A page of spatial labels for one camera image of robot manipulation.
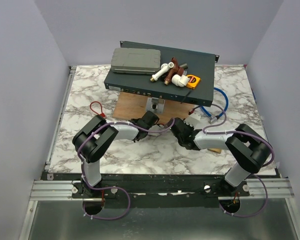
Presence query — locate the grey plastic tool case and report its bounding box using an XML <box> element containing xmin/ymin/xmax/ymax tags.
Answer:
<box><xmin>110</xmin><ymin>47</ymin><xmax>161</xmax><ymax>75</ymax></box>

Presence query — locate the brown pipe fitting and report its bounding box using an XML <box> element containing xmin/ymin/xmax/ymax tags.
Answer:
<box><xmin>164</xmin><ymin>57</ymin><xmax>185</xmax><ymax>86</ymax></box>

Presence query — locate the dark grey pipe piece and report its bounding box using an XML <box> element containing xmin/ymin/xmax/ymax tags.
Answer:
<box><xmin>179</xmin><ymin>63</ymin><xmax>188</xmax><ymax>70</ymax></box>

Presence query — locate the dark blue network switch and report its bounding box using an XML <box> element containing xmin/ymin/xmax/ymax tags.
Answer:
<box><xmin>104</xmin><ymin>41</ymin><xmax>216</xmax><ymax>107</ymax></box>

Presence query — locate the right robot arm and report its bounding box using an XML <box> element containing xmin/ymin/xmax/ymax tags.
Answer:
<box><xmin>171</xmin><ymin>118</ymin><xmax>275</xmax><ymax>196</ymax></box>

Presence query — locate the wooden base board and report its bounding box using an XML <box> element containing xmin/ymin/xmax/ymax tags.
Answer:
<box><xmin>112</xmin><ymin>92</ymin><xmax>195</xmax><ymax>123</ymax></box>

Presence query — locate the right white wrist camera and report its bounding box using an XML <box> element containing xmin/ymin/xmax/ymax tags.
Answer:
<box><xmin>183</xmin><ymin>112</ymin><xmax>201</xmax><ymax>129</ymax></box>

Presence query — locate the red cable padlock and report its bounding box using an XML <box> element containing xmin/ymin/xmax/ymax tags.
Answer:
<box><xmin>89</xmin><ymin>101</ymin><xmax>106</xmax><ymax>120</ymax></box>

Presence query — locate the yellow tape measure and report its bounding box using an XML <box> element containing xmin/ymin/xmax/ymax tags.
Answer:
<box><xmin>186</xmin><ymin>74</ymin><xmax>201</xmax><ymax>89</ymax></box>

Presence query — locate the black mounting base plate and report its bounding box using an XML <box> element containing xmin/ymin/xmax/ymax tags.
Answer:
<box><xmin>41</xmin><ymin>173</ymin><xmax>280</xmax><ymax>209</ymax></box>

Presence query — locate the metal bracket with lock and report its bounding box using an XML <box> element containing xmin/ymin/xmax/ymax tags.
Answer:
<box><xmin>145</xmin><ymin>97</ymin><xmax>165</xmax><ymax>114</ymax></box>

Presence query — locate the brass padlock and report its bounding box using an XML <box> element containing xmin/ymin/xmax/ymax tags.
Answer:
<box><xmin>208</xmin><ymin>148</ymin><xmax>222</xmax><ymax>154</ymax></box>

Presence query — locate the white pvc elbow fitting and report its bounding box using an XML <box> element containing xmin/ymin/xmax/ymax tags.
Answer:
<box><xmin>171</xmin><ymin>74</ymin><xmax>190</xmax><ymax>88</ymax></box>

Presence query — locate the white pvc pipe fitting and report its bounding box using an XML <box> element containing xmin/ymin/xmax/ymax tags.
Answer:
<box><xmin>150</xmin><ymin>61</ymin><xmax>175</xmax><ymax>82</ymax></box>

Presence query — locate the blue cable lock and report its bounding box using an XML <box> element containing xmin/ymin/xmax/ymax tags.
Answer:
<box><xmin>199</xmin><ymin>87</ymin><xmax>229</xmax><ymax>124</ymax></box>

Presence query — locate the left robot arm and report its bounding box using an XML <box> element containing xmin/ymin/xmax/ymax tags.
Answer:
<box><xmin>72</xmin><ymin>111</ymin><xmax>160</xmax><ymax>198</ymax></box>

